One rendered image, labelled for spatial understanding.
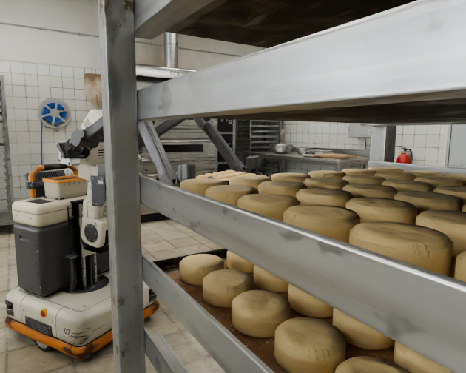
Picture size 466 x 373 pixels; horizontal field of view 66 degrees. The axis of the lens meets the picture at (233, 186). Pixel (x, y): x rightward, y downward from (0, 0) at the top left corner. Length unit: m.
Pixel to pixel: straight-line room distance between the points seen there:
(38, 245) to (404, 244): 2.10
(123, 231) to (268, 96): 0.26
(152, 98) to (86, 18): 5.55
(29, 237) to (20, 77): 3.64
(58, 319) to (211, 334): 1.90
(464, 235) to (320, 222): 0.08
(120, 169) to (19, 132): 5.21
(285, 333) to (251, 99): 0.17
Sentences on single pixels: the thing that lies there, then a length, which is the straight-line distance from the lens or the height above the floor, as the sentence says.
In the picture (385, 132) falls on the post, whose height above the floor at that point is 1.20.
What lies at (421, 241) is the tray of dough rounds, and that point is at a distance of 0.20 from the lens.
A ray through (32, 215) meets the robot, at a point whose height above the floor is 0.76.
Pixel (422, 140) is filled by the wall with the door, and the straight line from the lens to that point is 4.76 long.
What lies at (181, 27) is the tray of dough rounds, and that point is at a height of 1.31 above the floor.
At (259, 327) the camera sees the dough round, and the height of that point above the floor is 1.05.
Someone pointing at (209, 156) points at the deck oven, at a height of 0.86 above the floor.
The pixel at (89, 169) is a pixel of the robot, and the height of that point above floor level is 1.00.
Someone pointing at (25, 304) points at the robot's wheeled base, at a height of 0.25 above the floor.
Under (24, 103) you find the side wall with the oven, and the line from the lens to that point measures 5.61.
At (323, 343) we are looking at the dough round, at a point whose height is 1.06.
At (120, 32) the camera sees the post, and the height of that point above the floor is 1.30.
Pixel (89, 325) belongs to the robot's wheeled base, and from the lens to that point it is 2.10.
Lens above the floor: 1.20
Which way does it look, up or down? 9 degrees down
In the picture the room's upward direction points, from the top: straight up
